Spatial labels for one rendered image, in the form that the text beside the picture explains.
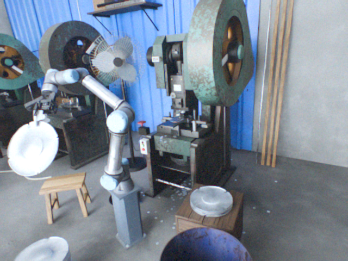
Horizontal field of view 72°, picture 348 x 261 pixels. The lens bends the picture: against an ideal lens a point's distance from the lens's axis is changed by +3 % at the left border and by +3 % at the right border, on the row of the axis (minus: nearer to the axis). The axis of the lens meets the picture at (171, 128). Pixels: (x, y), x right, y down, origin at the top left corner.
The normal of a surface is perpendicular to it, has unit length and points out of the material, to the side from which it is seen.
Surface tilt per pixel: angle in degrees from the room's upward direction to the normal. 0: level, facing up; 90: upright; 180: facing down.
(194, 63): 95
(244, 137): 90
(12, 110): 90
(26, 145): 56
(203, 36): 74
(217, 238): 88
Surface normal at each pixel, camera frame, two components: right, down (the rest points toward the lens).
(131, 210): 0.65, 0.21
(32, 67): 0.87, 0.11
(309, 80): -0.54, 0.31
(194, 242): 0.16, 0.28
